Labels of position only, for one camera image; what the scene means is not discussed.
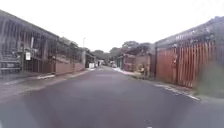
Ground brick building with canopy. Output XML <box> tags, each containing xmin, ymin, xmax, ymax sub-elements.
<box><xmin>116</xmin><ymin>42</ymin><xmax>157</xmax><ymax>79</ymax></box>

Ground distant building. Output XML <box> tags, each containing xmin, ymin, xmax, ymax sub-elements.
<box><xmin>84</xmin><ymin>51</ymin><xmax>102</xmax><ymax>70</ymax></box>

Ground distant trees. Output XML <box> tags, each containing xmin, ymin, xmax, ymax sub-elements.
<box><xmin>108</xmin><ymin>40</ymin><xmax>141</xmax><ymax>60</ymax></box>

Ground parked motorcycle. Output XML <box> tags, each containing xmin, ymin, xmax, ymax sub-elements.
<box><xmin>138</xmin><ymin>64</ymin><xmax>148</xmax><ymax>77</ymax></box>

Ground pole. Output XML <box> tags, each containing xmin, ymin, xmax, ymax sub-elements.
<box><xmin>82</xmin><ymin>37</ymin><xmax>87</xmax><ymax>50</ymax></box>

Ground grey asphalt road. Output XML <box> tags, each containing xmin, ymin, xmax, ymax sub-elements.
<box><xmin>0</xmin><ymin>65</ymin><xmax>224</xmax><ymax>128</ymax></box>

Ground grey pavement beside fence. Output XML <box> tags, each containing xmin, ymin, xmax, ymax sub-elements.
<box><xmin>112</xmin><ymin>67</ymin><xmax>224</xmax><ymax>104</ymax></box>

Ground white painted line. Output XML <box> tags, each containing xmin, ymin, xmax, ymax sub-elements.
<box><xmin>153</xmin><ymin>82</ymin><xmax>202</xmax><ymax>102</ymax></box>

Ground red metal fence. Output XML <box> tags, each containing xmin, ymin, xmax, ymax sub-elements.
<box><xmin>155</xmin><ymin>39</ymin><xmax>218</xmax><ymax>89</ymax></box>

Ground building with metal railing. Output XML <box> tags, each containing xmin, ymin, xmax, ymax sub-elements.
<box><xmin>0</xmin><ymin>9</ymin><xmax>86</xmax><ymax>76</ymax></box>

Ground building with dark roof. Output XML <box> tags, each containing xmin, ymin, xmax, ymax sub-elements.
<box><xmin>153</xmin><ymin>15</ymin><xmax>224</xmax><ymax>68</ymax></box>

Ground grey pavement with kerb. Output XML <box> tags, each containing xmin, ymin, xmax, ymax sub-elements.
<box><xmin>0</xmin><ymin>67</ymin><xmax>98</xmax><ymax>103</ymax></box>

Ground green bush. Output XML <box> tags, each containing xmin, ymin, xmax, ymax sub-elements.
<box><xmin>194</xmin><ymin>62</ymin><xmax>224</xmax><ymax>99</ymax></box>

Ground low red brick wall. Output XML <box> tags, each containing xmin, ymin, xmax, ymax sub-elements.
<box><xmin>54</xmin><ymin>61</ymin><xmax>86</xmax><ymax>75</ymax></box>

